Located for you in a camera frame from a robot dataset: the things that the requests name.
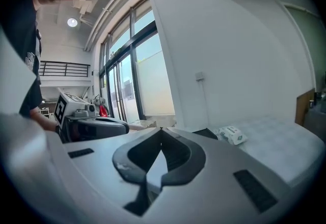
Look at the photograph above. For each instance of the white ceiling pipes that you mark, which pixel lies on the white ceiling pipes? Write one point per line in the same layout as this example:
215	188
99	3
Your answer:
114	9

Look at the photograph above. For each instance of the white printed soft pack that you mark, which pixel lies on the white printed soft pack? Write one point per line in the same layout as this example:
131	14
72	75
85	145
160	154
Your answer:
232	135

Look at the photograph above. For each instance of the brown cardboard box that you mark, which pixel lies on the brown cardboard box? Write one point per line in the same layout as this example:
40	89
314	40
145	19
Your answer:
152	123

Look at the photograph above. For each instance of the black framed window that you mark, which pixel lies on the black framed window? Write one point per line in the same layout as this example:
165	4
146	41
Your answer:
135	65

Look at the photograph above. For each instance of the red hanging garment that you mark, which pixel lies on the red hanging garment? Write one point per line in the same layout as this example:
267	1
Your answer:
103	111

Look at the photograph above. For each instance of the black balcony railing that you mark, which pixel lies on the black balcony railing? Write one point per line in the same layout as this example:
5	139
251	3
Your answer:
63	69

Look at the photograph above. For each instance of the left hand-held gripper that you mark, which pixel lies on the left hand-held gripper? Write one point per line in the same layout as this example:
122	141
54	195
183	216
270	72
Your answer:
66	108

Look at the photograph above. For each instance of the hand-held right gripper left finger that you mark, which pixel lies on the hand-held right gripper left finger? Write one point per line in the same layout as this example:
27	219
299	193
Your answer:
102	156

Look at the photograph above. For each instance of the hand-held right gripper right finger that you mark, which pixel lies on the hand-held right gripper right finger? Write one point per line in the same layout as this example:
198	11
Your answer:
216	167

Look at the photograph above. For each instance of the person's left forearm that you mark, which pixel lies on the person's left forearm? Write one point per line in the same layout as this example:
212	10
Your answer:
42	119

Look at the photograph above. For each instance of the brown wooden board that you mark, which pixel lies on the brown wooden board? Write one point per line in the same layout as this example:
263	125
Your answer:
305	107

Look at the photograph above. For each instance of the round ceiling lamp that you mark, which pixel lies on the round ceiling lamp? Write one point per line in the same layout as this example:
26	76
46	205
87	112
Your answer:
72	22

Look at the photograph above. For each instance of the person's black shirt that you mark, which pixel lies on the person's black shirt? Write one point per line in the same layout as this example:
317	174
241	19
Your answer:
17	27

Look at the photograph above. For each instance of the grey padded furniture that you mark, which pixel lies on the grey padded furniture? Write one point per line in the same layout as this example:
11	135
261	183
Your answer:
315	121

